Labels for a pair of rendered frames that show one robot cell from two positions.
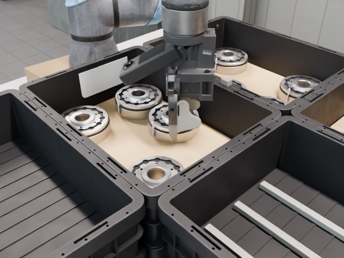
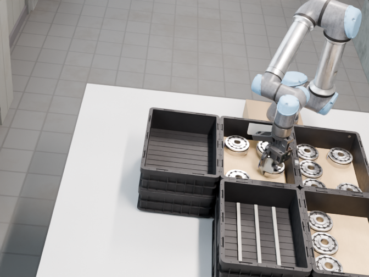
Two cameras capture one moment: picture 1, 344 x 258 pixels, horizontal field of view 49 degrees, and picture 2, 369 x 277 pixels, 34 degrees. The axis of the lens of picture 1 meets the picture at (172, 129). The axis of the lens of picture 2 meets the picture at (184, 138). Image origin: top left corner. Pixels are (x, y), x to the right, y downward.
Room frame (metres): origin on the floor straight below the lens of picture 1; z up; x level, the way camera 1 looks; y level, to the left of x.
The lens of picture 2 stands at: (-1.04, -0.93, 2.40)
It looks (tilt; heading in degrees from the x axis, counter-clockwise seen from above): 38 degrees down; 40
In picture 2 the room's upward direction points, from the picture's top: 8 degrees clockwise
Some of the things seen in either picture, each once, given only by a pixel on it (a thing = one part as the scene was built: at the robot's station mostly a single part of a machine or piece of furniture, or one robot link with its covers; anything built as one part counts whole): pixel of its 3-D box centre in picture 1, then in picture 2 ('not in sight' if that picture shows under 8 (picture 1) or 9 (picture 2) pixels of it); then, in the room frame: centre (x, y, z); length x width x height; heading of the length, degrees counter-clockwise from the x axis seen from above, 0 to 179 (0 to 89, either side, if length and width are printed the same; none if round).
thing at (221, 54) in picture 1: (228, 54); (340, 154); (0.92, -0.15, 0.86); 0.05 x 0.05 x 0.01
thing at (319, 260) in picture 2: not in sight; (328, 266); (0.36, -0.46, 0.86); 0.10 x 0.10 x 0.01
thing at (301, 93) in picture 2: not in sight; (292, 98); (0.69, 0.02, 1.15); 0.11 x 0.11 x 0.08; 14
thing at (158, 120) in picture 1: (173, 116); (272, 164); (0.63, 0.00, 0.86); 0.10 x 0.10 x 0.01
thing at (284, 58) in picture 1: (244, 77); (327, 169); (0.78, -0.17, 0.87); 0.40 x 0.30 x 0.11; 43
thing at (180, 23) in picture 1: (185, 17); (282, 128); (0.60, -0.02, 1.07); 0.08 x 0.08 x 0.05
